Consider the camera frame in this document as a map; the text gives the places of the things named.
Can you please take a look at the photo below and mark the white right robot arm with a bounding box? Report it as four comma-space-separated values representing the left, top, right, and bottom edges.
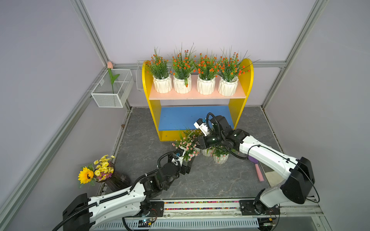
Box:
194, 113, 315, 215

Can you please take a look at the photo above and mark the white wire wall rack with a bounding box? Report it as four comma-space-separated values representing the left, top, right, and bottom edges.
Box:
135, 59, 224, 91

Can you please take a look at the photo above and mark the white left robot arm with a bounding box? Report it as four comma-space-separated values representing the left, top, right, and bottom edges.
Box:
54, 147, 188, 231

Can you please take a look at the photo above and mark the yellow pink blue shelf rack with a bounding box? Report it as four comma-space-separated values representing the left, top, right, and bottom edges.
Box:
142, 59, 254, 141

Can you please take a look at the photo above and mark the sunflower bouquet basket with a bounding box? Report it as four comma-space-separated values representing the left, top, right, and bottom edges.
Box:
78, 155, 131, 192

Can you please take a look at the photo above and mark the pink artificial tulip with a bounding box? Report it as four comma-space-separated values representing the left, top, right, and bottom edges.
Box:
107, 61, 120, 94

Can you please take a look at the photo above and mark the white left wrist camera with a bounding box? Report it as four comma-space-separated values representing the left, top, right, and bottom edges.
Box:
169, 146, 186, 167

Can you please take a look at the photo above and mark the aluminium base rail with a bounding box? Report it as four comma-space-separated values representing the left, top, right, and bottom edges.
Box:
89, 198, 323, 231

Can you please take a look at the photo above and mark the pink flower pot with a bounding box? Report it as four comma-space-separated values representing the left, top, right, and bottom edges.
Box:
201, 148, 214, 157
172, 130, 202, 162

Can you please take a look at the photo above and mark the white mesh wall basket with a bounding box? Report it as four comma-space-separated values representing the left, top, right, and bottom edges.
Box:
91, 69, 134, 108

